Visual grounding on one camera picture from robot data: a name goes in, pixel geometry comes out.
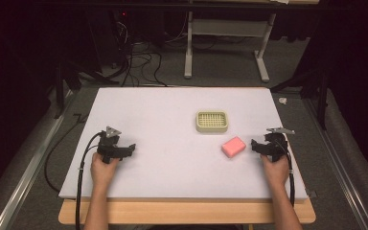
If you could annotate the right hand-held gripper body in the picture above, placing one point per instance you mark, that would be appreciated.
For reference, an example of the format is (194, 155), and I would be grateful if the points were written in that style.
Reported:
(278, 143)

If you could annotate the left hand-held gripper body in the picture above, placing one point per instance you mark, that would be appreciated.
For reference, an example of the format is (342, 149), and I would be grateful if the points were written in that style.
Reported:
(108, 143)

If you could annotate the person's left hand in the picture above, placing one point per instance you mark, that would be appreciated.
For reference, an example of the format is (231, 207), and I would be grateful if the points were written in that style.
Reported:
(103, 171)

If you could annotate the person's right hand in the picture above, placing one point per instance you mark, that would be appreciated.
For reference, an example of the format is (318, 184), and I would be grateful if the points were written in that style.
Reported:
(276, 172)

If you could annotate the pink soap bar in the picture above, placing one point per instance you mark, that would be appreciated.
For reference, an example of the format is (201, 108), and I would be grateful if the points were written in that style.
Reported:
(233, 147)

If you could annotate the small white crumpled scrap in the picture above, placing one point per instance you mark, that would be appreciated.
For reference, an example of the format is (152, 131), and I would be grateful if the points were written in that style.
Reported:
(282, 100)

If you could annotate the white foam mat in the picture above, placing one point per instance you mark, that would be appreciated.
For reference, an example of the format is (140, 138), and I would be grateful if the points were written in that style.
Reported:
(172, 166)

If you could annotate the beige soap dish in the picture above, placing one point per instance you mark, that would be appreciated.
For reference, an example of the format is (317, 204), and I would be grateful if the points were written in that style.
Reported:
(211, 121)

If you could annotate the black stand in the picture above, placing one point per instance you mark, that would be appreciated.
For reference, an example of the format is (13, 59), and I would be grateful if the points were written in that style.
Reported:
(321, 92)
(60, 86)

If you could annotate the wooden table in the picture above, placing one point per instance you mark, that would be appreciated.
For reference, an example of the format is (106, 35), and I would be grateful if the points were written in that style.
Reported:
(185, 212)

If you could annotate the grey metal bracket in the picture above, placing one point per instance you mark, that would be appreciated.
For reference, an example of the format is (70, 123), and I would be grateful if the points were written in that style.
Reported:
(311, 193)

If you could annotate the aluminium rail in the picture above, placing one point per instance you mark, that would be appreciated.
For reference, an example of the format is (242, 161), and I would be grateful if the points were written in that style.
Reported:
(341, 172)
(28, 175)

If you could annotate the white desk frame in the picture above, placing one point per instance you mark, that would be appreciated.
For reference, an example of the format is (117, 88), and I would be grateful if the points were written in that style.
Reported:
(226, 27)

